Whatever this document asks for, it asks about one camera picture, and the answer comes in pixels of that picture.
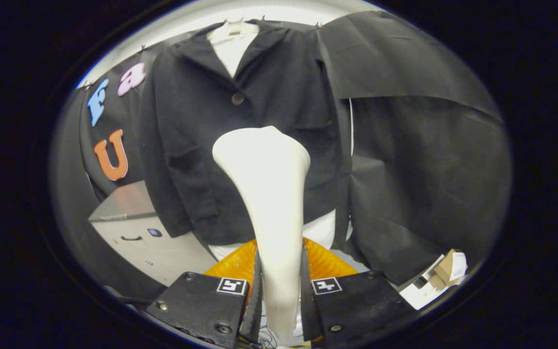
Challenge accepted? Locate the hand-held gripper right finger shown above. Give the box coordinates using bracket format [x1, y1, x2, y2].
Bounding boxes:
[301, 238, 415, 348]

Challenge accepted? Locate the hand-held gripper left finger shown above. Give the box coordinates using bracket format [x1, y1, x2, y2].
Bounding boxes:
[145, 238, 264, 349]

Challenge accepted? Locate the white garment steamer head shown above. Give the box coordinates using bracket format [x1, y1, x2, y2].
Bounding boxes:
[212, 126, 311, 347]

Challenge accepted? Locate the black button jacket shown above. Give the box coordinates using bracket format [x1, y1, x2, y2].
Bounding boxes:
[139, 19, 355, 250]

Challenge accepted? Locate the grey white cabinet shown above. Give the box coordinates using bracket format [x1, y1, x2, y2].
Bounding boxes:
[88, 180, 219, 287]

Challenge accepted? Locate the white paper sheet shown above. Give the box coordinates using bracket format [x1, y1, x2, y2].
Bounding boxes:
[399, 254, 454, 311]

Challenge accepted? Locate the brown cardboard box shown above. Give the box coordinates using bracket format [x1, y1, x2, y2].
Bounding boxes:
[427, 249, 468, 291]

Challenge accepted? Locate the black backdrop cloth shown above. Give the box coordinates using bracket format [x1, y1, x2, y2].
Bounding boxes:
[49, 11, 512, 303]

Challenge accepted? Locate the white mannequin torso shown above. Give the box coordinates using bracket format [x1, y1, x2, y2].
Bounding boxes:
[206, 20, 338, 262]

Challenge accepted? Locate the thin white cord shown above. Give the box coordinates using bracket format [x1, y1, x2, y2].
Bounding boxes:
[348, 98, 355, 157]

